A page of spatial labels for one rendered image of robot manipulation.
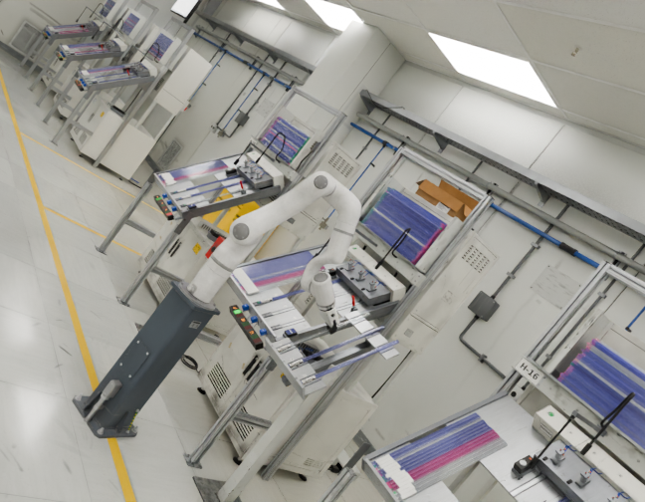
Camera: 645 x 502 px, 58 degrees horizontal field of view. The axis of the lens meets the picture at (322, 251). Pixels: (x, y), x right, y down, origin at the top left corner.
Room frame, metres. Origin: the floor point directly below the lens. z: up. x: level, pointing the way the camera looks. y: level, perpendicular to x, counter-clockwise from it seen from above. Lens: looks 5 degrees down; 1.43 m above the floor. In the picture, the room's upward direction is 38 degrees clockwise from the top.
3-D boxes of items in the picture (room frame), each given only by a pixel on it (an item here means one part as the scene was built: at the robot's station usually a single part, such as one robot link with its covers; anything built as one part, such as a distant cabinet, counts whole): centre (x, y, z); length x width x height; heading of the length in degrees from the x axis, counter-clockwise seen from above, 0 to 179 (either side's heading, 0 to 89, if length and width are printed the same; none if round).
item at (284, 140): (4.47, 0.61, 0.95); 1.35 x 0.82 x 1.90; 132
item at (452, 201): (3.52, -0.43, 1.82); 0.68 x 0.30 x 0.20; 42
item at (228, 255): (2.55, 0.31, 1.00); 0.19 x 0.12 x 0.24; 177
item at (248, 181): (4.32, 0.75, 0.66); 1.01 x 0.73 x 1.31; 132
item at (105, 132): (6.87, 2.80, 0.95); 1.36 x 0.82 x 1.90; 132
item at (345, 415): (3.37, -0.33, 0.31); 0.70 x 0.65 x 0.62; 42
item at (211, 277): (2.51, 0.31, 0.79); 0.19 x 0.19 x 0.18
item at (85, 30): (9.04, 4.72, 0.95); 1.37 x 0.82 x 1.90; 132
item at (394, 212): (3.24, -0.28, 1.52); 0.51 x 0.13 x 0.27; 42
